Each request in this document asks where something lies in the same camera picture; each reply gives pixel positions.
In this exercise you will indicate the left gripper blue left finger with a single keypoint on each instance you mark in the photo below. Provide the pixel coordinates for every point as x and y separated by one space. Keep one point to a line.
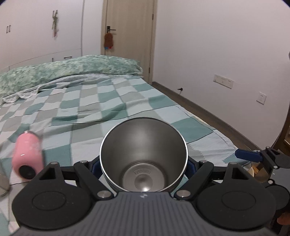
95 168

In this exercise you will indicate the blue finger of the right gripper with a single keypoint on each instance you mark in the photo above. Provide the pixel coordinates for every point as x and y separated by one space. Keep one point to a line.
252 156

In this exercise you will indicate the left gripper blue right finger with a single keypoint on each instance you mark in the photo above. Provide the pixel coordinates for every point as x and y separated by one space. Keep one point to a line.
191 168

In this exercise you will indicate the blue cartoon steel cup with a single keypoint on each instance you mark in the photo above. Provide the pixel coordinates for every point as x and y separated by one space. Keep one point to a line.
143 154

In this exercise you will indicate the pink steel cup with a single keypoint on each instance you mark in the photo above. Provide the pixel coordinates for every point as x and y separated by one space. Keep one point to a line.
27 159

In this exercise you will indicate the checkered green bed blanket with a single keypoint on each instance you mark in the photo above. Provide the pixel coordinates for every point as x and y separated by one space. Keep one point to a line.
72 118

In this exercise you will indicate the green floral duvet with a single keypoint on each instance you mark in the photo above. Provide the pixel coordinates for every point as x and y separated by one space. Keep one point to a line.
26 77

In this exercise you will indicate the white wardrobe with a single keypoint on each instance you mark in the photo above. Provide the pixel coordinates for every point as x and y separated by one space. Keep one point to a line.
27 36

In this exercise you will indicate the beige wooden door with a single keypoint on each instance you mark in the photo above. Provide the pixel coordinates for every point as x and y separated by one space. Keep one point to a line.
132 25

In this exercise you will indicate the green hanging wardrobe ornament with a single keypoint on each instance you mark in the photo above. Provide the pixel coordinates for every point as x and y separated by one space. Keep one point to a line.
54 23

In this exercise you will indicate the white wall socket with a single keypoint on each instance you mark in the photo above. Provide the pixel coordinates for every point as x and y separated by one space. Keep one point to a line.
261 98

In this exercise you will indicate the white wall switch panel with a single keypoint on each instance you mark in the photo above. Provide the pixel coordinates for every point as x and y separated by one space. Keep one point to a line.
223 81

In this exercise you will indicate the brown plush toy on handle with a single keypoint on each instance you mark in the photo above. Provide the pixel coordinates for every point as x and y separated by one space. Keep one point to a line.
108 41

